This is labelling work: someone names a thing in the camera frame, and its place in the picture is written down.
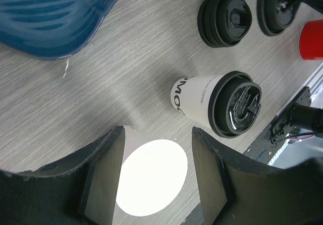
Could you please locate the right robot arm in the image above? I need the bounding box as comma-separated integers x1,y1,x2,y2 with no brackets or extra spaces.
290,0,322,133

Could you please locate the white paper cup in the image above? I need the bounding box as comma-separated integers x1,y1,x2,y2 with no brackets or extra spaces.
116,126,188,217
171,75,223,128

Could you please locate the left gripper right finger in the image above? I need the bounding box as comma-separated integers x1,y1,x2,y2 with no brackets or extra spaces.
183,127,322,224

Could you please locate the blue ceramic dish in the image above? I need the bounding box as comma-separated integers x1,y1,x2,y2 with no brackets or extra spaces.
1,0,118,60

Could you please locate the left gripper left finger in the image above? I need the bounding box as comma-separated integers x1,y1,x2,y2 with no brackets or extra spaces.
1,126,125,224

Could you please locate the stack of black lids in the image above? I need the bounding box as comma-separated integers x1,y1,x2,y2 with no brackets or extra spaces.
197,0,252,48

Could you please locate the red cup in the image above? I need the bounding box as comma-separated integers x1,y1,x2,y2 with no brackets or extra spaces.
299,19,323,61

